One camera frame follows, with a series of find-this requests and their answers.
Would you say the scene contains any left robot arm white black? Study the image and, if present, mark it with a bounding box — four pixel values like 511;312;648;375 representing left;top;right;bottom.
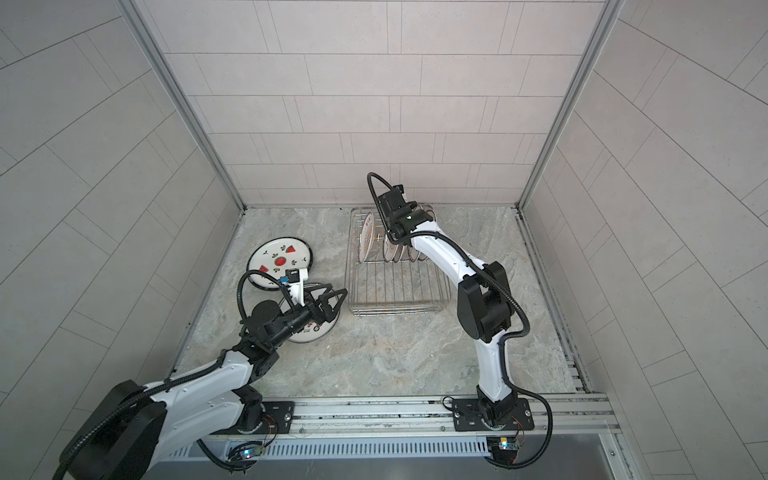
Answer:
53;284;348;479

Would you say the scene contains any white plate red centre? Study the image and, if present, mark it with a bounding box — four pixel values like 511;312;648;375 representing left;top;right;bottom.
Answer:
383;238;403;263

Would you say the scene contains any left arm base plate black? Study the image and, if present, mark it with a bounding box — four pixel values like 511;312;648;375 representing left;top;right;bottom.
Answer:
226;401;296;435

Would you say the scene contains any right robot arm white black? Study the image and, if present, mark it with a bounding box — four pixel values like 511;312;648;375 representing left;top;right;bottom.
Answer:
367;172;530;428

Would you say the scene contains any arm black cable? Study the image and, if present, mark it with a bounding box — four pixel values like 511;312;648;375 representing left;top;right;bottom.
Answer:
52;269;301;480
365;171;554;470

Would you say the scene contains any left circuit board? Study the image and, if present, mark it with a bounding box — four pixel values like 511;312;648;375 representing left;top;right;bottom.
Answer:
228;441;265;465

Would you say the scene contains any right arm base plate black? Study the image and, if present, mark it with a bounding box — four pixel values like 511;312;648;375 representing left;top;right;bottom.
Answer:
448;397;535;432

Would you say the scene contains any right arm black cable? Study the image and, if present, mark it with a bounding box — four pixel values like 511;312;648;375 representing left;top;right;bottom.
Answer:
365;171;554;470

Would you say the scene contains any right circuit board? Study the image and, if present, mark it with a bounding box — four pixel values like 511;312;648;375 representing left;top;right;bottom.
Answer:
486;436;522;468

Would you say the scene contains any circuit board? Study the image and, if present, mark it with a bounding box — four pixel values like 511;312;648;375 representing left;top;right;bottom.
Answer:
486;436;522;468
228;441;265;465

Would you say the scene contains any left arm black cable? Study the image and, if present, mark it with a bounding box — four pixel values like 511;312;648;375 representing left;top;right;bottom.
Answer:
52;269;301;480

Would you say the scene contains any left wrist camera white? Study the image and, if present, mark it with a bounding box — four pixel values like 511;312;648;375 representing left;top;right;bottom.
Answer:
280;268;308;306

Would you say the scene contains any steel wire dish rack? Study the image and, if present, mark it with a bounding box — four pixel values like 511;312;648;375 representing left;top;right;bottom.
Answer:
345;206;454;316

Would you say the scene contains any white plate red pattern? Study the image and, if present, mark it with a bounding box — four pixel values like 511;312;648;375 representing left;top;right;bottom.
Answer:
279;293;338;344

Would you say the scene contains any white plate orange sunburst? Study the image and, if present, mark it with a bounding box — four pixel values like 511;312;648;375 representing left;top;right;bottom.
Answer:
358;212;376;263

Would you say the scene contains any aluminium mounting rail frame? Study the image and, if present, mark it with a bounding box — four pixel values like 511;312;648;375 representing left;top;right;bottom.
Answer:
143;393;625;463

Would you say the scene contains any white blue-rim watermelon plate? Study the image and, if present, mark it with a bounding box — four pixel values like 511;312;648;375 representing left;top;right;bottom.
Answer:
246;237;313;280

